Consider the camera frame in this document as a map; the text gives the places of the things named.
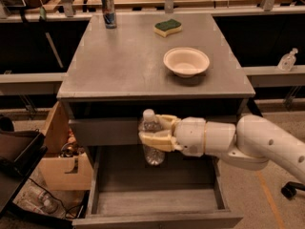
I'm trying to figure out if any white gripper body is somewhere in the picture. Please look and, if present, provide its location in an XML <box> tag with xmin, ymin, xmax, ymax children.
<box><xmin>174</xmin><ymin>117</ymin><xmax>206</xmax><ymax>157</ymax></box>

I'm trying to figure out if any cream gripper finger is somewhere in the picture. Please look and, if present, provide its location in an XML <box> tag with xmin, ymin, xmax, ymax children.
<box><xmin>138</xmin><ymin>130</ymin><xmax>183</xmax><ymax>152</ymax></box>
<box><xmin>156</xmin><ymin>114</ymin><xmax>181</xmax><ymax>132</ymax></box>

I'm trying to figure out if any clear plastic water bottle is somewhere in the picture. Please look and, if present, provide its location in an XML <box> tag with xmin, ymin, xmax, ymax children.
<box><xmin>139</xmin><ymin>109</ymin><xmax>165</xmax><ymax>166</ymax></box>

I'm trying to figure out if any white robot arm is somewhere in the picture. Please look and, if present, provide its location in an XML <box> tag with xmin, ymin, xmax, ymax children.
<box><xmin>138</xmin><ymin>114</ymin><xmax>305</xmax><ymax>183</ymax></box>

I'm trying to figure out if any open grey middle drawer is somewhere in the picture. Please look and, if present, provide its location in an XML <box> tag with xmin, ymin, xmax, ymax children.
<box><xmin>73</xmin><ymin>145</ymin><xmax>243</xmax><ymax>229</ymax></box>

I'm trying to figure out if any grey wooden drawer cabinet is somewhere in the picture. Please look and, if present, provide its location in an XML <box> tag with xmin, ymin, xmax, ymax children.
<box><xmin>56</xmin><ymin>12</ymin><xmax>257</xmax><ymax>229</ymax></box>

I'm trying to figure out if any closed grey top drawer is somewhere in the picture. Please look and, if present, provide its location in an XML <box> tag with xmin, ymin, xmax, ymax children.
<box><xmin>69</xmin><ymin>114</ymin><xmax>244</xmax><ymax>147</ymax></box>

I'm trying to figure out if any clear sanitizer pump bottle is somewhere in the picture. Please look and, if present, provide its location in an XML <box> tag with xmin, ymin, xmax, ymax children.
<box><xmin>277</xmin><ymin>48</ymin><xmax>298</xmax><ymax>72</ymax></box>

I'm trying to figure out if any plastic bottle on floor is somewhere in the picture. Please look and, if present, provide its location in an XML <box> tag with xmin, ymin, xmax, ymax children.
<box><xmin>28</xmin><ymin>186</ymin><xmax>65</xmax><ymax>219</ymax></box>

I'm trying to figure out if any white paper bowl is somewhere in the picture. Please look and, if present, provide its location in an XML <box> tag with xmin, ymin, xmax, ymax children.
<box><xmin>163</xmin><ymin>47</ymin><xmax>210</xmax><ymax>78</ymax></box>

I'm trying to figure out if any green and yellow sponge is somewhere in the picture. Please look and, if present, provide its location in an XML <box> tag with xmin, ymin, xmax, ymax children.
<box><xmin>153</xmin><ymin>19</ymin><xmax>182</xmax><ymax>37</ymax></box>

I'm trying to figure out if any light wooden box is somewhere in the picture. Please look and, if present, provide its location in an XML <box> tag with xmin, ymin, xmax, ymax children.
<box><xmin>38</xmin><ymin>102</ymin><xmax>92</xmax><ymax>190</ymax></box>

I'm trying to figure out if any black chair caster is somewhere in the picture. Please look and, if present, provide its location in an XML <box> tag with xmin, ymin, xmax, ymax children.
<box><xmin>281</xmin><ymin>181</ymin><xmax>305</xmax><ymax>199</ymax></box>

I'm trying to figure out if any blue energy drink can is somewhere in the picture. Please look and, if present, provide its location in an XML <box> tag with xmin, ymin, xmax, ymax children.
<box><xmin>101</xmin><ymin>0</ymin><xmax>117</xmax><ymax>29</ymax></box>

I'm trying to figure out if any black tray cart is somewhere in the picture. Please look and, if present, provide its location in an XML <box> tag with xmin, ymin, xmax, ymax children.
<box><xmin>0</xmin><ymin>115</ymin><xmax>47</xmax><ymax>216</ymax></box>

